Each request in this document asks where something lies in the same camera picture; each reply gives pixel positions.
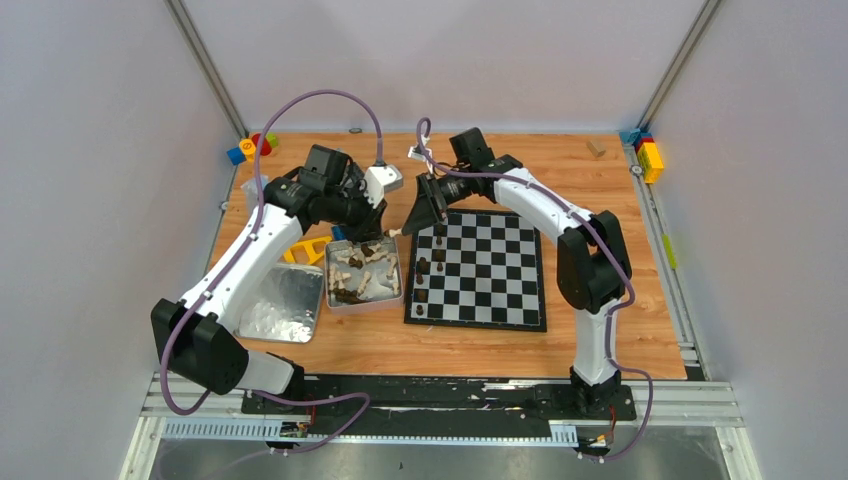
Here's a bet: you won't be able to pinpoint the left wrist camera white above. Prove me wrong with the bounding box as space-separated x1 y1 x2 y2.
364 164 404 209

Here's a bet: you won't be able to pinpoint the small wooden block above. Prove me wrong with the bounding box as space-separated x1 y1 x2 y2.
586 140 607 158

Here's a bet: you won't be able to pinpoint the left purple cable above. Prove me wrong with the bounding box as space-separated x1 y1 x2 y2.
158 89 387 458

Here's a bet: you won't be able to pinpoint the silver tin lid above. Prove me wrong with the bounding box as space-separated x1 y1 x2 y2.
235 263 325 344

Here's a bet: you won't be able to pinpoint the yellow plastic frame piece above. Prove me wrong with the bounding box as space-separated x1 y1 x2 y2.
283 236 332 265

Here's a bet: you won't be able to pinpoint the stacked coloured bricks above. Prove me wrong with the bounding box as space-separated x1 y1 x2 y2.
618 129 665 184

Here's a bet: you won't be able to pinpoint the pink tin box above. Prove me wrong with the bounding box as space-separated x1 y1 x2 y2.
324 237 404 315

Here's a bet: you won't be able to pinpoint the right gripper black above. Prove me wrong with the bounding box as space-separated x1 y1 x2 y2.
402 167 472 237

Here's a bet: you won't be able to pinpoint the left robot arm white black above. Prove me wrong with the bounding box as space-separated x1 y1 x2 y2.
151 145 403 413

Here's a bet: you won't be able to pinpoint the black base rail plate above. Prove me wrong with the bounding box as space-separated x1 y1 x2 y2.
241 374 637 438

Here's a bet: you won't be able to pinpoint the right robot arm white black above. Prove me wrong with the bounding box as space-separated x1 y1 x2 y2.
401 128 635 418

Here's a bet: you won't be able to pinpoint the coloured toy blocks cluster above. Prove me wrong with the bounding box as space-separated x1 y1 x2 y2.
226 133 279 166

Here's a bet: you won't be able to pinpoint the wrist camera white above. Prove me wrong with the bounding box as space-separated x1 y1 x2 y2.
407 146 427 162
364 164 404 209

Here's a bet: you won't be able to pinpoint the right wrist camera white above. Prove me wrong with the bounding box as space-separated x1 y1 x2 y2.
407 146 427 162

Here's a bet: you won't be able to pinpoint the aluminium frame rail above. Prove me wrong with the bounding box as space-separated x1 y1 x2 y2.
139 376 761 479

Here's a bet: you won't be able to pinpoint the folding chess board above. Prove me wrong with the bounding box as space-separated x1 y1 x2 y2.
404 209 547 333

